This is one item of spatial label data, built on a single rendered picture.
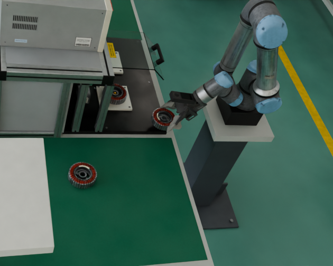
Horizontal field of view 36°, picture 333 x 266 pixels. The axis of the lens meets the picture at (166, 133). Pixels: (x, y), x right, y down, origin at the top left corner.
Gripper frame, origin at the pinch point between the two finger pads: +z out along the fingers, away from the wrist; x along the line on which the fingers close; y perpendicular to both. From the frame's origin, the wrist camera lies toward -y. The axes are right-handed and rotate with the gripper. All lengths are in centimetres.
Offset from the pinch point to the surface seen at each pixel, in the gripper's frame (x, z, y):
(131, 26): 75, 5, 9
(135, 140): -5.3, 13.2, -5.5
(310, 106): 83, -30, 187
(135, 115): 7.7, 10.4, -4.5
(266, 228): -18, 17, 118
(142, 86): 26.2, 6.1, 2.3
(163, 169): -21.8, 7.8, 1.5
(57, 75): -2, 6, -57
